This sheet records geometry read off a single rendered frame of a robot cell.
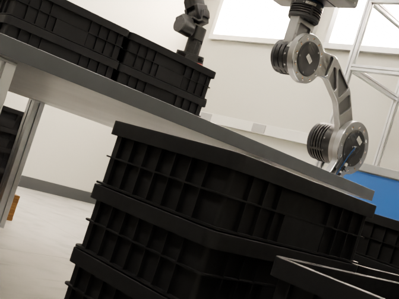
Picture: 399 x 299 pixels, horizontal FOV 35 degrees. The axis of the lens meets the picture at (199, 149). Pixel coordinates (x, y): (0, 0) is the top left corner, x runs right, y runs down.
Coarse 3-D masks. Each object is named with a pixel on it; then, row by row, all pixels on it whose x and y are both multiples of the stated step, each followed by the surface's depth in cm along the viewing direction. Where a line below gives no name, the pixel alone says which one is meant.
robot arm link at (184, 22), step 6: (204, 12) 228; (180, 18) 223; (186, 18) 225; (192, 18) 227; (204, 18) 229; (174, 24) 225; (180, 24) 222; (186, 24) 222; (192, 24) 225; (204, 24) 231; (180, 30) 222; (186, 30) 223; (192, 30) 225; (186, 36) 226
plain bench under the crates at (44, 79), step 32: (0, 64) 132; (32, 64) 132; (64, 64) 137; (0, 96) 134; (32, 96) 273; (64, 96) 199; (96, 96) 157; (128, 96) 150; (32, 128) 300; (160, 128) 205; (192, 128) 166; (224, 128) 175; (288, 160) 196; (0, 192) 299; (352, 192) 225; (0, 224) 298
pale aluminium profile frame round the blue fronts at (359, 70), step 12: (384, 0) 397; (396, 0) 391; (384, 12) 416; (360, 24) 405; (396, 24) 431; (360, 36) 403; (348, 60) 405; (348, 72) 402; (360, 72) 411; (372, 72) 391; (384, 72) 384; (396, 72) 379; (348, 84) 404; (372, 84) 423; (396, 96) 446; (396, 108) 449; (384, 132) 449; (384, 144) 447
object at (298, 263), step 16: (272, 272) 76; (288, 272) 74; (304, 272) 72; (320, 272) 72; (336, 272) 85; (352, 272) 89; (288, 288) 74; (304, 288) 72; (320, 288) 70; (336, 288) 69; (352, 288) 68; (368, 288) 91; (384, 288) 95
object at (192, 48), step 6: (186, 42) 229; (192, 42) 227; (198, 42) 227; (186, 48) 228; (192, 48) 227; (198, 48) 228; (180, 54) 228; (192, 54) 226; (198, 54) 229; (198, 60) 231
